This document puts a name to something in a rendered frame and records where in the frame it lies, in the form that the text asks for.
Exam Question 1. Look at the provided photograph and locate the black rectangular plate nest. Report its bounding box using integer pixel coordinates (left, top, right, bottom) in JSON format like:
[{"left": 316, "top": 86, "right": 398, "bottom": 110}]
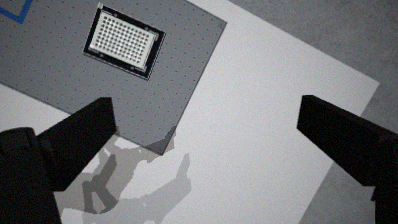
[{"left": 82, "top": 3, "right": 166, "bottom": 79}]

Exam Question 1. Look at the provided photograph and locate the white well plate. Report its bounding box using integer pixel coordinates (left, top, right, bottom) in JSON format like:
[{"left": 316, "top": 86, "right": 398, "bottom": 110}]
[{"left": 90, "top": 12, "right": 156, "bottom": 70}]

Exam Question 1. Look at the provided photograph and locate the grey perforated board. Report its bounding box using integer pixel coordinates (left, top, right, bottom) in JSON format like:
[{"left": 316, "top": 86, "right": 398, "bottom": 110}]
[{"left": 0, "top": 0, "right": 228, "bottom": 156}]

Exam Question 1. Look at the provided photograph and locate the blue tape outline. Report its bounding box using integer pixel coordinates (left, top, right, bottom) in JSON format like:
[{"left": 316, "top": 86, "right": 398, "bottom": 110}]
[{"left": 0, "top": 0, "right": 33, "bottom": 25}]

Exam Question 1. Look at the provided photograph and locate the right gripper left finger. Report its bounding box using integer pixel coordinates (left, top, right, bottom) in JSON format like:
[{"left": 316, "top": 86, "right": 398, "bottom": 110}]
[{"left": 0, "top": 97, "right": 117, "bottom": 224}]

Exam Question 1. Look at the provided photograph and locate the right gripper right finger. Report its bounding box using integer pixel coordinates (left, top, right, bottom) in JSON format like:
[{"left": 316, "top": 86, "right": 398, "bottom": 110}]
[{"left": 296, "top": 95, "right": 398, "bottom": 224}]

